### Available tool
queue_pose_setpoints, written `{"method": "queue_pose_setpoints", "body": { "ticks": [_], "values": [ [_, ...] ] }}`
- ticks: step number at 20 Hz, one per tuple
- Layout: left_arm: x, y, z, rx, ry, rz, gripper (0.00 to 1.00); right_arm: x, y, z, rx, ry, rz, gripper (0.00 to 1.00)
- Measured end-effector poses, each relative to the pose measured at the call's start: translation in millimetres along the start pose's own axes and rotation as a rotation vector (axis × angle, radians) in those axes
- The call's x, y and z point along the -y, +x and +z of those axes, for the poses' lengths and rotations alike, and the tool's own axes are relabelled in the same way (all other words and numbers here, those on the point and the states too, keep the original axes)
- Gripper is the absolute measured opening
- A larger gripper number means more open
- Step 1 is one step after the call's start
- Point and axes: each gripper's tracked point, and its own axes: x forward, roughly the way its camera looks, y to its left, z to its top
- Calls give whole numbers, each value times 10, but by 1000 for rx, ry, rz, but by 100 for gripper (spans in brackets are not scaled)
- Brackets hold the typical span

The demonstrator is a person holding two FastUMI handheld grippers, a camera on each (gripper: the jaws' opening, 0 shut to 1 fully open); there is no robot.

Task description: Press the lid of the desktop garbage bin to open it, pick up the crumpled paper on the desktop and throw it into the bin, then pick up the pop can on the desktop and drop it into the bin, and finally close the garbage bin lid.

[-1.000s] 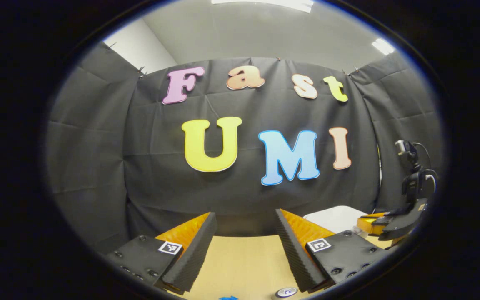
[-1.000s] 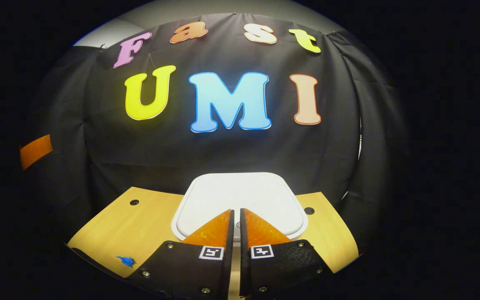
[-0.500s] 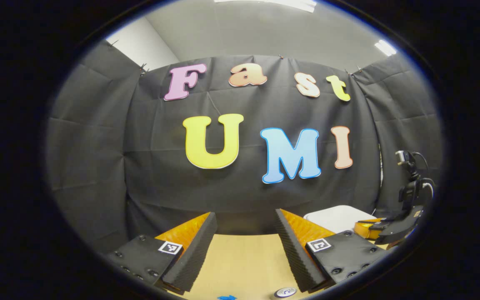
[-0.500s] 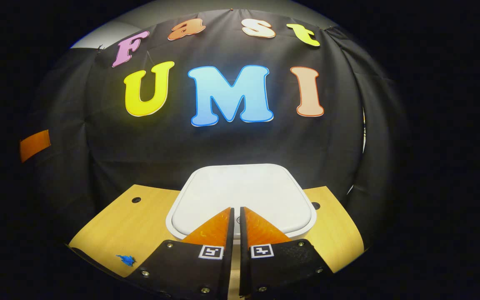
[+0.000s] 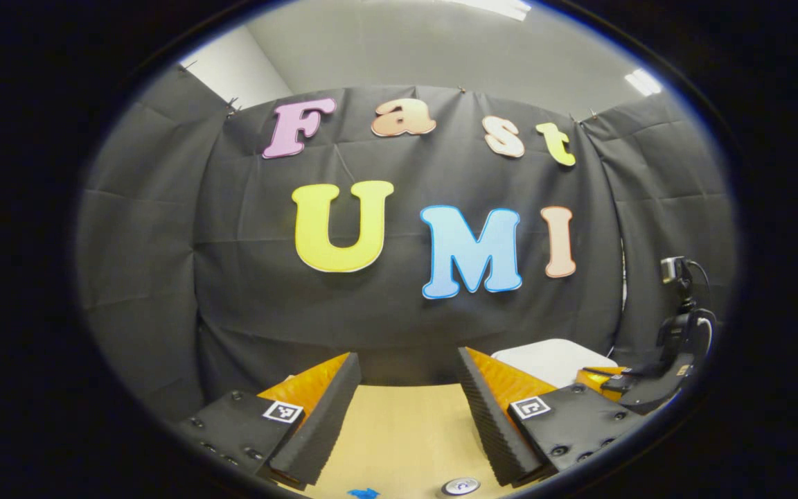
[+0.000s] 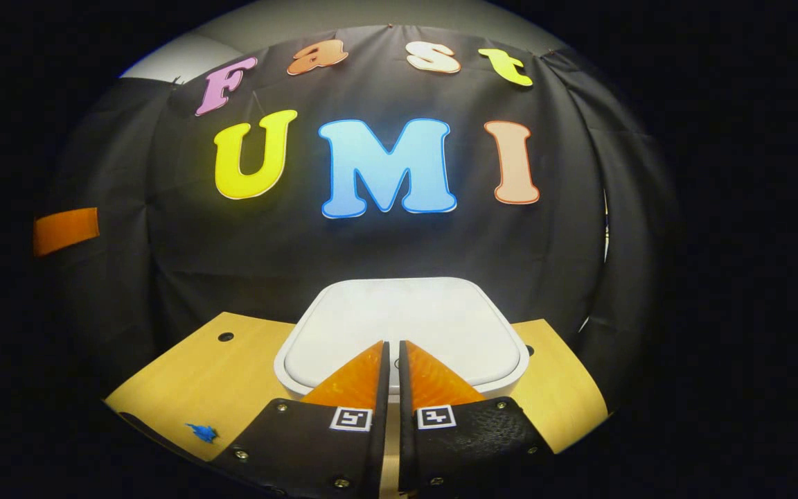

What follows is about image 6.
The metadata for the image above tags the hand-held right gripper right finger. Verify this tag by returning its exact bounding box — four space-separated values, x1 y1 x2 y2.
398 340 556 497

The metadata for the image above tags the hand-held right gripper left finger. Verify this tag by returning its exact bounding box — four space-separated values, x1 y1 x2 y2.
212 340 391 499

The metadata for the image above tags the white desktop garbage bin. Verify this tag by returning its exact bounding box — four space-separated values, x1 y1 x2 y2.
273 277 531 403

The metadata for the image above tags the wooden desktop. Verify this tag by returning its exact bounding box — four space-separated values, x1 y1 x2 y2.
105 312 611 499

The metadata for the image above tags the black backdrop cloth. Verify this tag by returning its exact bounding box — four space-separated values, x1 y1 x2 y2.
46 24 680 389

